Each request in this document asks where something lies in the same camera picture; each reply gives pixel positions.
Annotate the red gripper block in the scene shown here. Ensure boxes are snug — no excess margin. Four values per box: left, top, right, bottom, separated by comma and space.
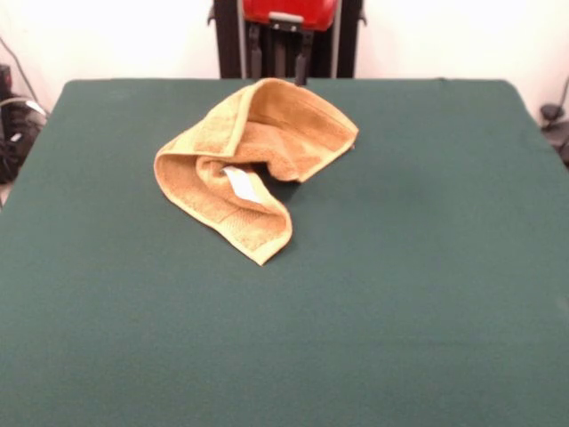
242, 0, 341, 86

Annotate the tan terry towel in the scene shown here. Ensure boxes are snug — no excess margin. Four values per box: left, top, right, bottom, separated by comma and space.
153, 77, 360, 268

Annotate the tall black stand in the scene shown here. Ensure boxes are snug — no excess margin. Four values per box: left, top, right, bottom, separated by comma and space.
214, 0, 366, 81

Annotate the dark green table cloth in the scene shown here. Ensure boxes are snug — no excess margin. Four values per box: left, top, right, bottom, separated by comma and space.
0, 77, 569, 427

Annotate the black stand base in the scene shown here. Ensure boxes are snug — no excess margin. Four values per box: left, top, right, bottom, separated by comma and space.
0, 91, 49, 186
539, 102, 569, 169

